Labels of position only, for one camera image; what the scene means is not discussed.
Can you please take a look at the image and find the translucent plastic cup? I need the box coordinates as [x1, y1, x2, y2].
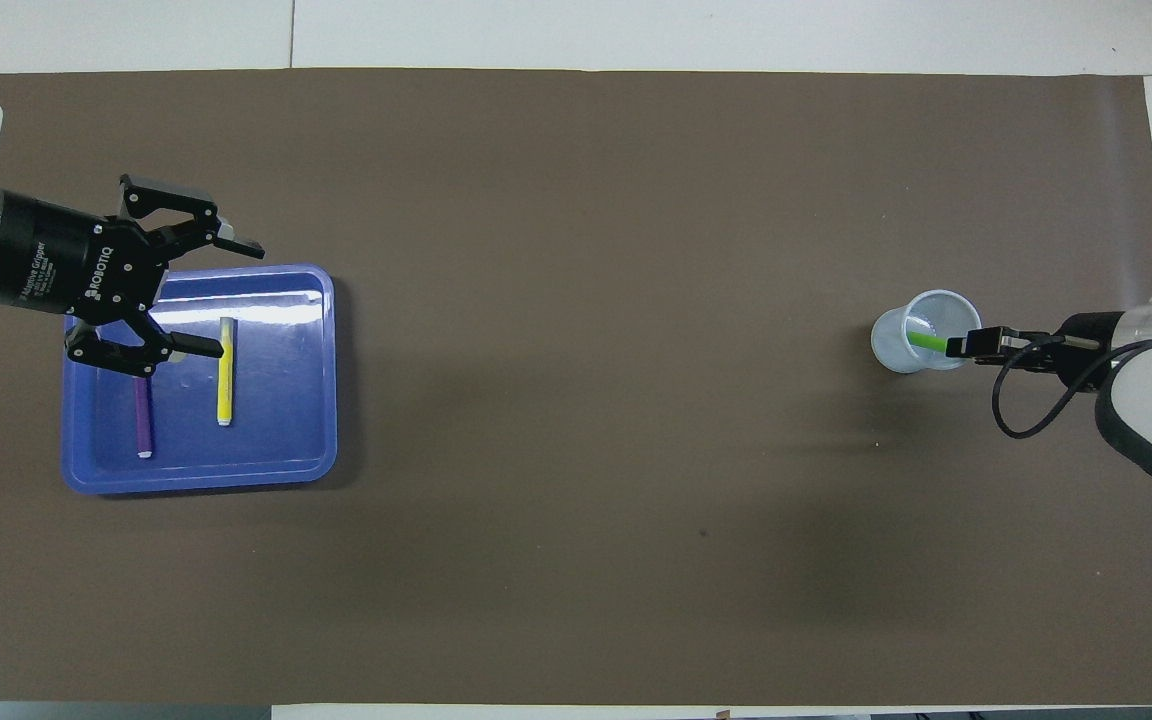
[870, 290, 982, 375]

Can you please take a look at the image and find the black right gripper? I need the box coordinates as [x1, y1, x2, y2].
[945, 312, 1125, 393]

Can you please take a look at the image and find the purple pen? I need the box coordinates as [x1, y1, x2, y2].
[134, 374, 157, 462]

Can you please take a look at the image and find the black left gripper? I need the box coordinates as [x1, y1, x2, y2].
[0, 175, 267, 379]

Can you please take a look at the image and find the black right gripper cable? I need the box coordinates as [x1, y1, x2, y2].
[991, 335, 1152, 441]

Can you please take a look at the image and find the yellow pen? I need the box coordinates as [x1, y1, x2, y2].
[215, 317, 238, 429]

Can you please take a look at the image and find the blue plastic tray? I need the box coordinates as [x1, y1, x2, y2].
[60, 263, 339, 497]

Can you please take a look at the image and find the brown table mat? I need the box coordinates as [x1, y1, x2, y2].
[0, 68, 1152, 707]

